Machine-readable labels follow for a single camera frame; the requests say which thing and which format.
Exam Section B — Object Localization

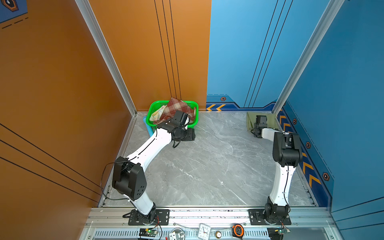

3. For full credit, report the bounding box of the olive green skirt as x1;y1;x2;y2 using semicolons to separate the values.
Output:
246;112;280;131

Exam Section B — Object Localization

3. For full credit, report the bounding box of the red plaid skirt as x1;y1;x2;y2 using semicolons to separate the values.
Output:
154;98;193;125

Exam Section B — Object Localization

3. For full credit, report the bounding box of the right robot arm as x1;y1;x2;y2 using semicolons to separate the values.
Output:
252;115;303;225

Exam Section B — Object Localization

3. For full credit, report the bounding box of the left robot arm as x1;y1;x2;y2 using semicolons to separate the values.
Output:
112;111;196;225

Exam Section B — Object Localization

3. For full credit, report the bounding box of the cream yellow cloth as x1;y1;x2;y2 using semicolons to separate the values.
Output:
150;106;166;122

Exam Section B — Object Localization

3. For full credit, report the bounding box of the light blue tube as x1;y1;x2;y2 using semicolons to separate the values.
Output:
143;116;154;137

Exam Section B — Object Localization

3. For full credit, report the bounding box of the green plastic basket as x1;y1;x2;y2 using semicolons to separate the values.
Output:
145;100;199;129

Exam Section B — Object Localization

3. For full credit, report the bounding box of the white power plug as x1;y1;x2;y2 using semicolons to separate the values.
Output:
168;228;186;240

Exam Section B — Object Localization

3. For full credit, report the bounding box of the green circuit board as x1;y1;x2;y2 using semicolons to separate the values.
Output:
138;228;160;240

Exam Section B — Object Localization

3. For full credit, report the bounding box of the right small circuit board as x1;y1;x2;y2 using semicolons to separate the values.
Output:
275;228;291;236

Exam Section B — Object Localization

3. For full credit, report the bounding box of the orange black tape measure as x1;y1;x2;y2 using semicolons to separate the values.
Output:
231;224;245;239

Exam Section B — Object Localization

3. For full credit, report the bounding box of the white square clock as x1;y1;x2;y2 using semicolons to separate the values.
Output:
197;224;212;240

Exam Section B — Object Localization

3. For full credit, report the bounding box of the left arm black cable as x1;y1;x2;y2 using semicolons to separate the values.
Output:
100;160;133;201

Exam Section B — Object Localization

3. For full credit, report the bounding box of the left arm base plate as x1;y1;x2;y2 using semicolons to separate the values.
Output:
128;209;170;226

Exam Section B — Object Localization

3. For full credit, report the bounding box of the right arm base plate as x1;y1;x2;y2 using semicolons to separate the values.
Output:
248;209;292;226

